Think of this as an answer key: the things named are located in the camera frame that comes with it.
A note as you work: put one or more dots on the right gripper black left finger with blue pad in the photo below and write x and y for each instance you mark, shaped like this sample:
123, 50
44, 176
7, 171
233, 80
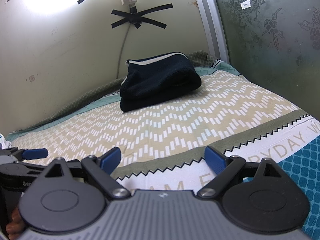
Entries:
88, 179

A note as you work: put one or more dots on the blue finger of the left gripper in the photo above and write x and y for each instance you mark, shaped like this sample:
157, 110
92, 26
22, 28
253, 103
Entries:
30, 154

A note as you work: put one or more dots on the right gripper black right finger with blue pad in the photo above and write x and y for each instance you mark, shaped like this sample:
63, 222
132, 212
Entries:
237, 178

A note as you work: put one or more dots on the navy white striped knit garment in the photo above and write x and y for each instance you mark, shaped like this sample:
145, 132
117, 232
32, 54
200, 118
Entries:
156, 80

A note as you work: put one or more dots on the left hand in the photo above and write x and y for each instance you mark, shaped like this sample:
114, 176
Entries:
16, 226

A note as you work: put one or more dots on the white printed cloth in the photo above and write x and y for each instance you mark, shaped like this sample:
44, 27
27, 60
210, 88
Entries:
4, 143

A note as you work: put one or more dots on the patterned beige teal bedsheet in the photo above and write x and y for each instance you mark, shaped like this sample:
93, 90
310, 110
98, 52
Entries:
162, 146

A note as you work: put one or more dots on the black tape cross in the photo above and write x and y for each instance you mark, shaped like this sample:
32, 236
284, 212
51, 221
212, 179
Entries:
137, 18

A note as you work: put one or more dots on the grey sliding door frame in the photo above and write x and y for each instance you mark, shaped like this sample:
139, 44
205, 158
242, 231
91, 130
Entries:
213, 29

